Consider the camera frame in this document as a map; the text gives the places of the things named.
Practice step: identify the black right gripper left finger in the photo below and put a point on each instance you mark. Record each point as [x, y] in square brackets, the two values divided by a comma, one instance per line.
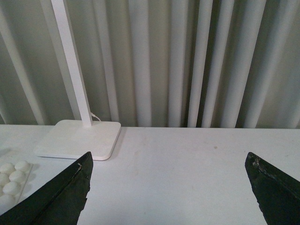
[59, 202]

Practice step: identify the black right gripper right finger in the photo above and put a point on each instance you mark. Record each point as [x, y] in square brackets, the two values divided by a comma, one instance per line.
[277, 193]

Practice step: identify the white desk lamp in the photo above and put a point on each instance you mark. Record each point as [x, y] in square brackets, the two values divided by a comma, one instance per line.
[72, 138]

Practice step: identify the white pleated curtain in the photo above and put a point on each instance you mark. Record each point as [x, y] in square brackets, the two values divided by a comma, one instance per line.
[154, 63]

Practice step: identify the white studded base plate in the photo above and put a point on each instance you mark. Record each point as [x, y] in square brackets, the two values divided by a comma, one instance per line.
[14, 174]

